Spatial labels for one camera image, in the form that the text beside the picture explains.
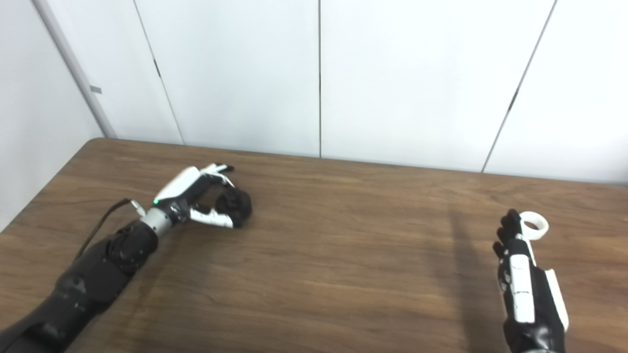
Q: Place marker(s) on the grey wall corner post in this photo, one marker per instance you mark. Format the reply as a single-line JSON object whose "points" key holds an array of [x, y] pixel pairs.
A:
{"points": [[73, 66]]}

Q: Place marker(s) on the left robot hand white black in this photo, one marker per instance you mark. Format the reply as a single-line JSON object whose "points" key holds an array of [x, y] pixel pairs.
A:
{"points": [[179, 184]]}

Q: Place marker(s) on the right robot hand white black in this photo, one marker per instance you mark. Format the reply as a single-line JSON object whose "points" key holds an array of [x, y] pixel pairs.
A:
{"points": [[522, 294]]}

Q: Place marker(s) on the round black part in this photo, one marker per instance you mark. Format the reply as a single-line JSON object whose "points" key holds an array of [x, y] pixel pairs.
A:
{"points": [[240, 203]]}

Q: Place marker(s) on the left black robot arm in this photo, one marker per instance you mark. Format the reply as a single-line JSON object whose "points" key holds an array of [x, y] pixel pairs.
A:
{"points": [[93, 279]]}

